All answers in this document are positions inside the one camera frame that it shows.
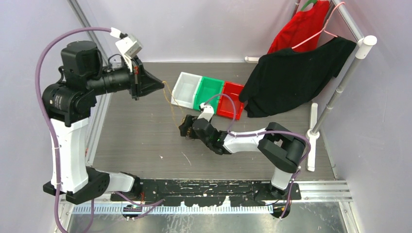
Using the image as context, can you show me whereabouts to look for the white clothes rack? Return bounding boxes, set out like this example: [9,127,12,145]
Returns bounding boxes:
[244,0,378,172]

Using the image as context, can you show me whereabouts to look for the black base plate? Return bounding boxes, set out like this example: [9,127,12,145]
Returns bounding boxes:
[124,179,301,207]

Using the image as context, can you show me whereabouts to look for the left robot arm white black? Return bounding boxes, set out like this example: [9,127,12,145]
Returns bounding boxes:
[42,38,164,204]

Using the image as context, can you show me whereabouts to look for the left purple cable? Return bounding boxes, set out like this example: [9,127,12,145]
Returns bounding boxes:
[34,27,122,233]

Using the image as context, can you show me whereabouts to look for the red plastic bin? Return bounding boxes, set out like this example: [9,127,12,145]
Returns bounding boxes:
[216,81,247,120]

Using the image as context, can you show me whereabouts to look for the white cable duct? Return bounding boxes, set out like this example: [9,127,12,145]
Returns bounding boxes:
[71,204,274,215]

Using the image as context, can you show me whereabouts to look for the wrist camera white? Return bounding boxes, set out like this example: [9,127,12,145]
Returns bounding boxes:
[198,102,215,122]
[115,33,143,71]

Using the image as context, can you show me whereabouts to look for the white plastic bin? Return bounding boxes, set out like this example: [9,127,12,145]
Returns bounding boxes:
[171,72,202,109]

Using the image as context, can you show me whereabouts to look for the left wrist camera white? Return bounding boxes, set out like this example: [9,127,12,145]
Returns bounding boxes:
[115,33,143,71]

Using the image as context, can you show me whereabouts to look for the pink clothes hanger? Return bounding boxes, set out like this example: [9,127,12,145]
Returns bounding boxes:
[292,1,345,50]

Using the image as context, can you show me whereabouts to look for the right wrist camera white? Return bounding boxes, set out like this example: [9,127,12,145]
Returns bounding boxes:
[198,102,215,122]

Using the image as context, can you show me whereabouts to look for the green plastic bin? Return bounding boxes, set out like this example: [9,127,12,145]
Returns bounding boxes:
[193,76,224,111]

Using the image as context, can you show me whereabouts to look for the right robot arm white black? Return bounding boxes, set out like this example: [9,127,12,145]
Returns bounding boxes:
[178,115,311,200]

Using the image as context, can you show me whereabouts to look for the aluminium frame post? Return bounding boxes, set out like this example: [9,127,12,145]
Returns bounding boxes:
[67,0,108,66]

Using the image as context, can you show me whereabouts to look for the green clothes hanger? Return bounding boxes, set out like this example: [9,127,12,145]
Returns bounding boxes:
[300,0,317,11]

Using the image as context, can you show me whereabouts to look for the red shirt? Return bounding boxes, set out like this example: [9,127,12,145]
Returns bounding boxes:
[267,0,329,54]

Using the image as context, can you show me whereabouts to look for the orange cable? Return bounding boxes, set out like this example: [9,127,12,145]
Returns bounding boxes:
[162,81,188,129]

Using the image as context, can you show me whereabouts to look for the black shirt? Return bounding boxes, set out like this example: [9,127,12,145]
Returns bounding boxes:
[239,36,357,118]

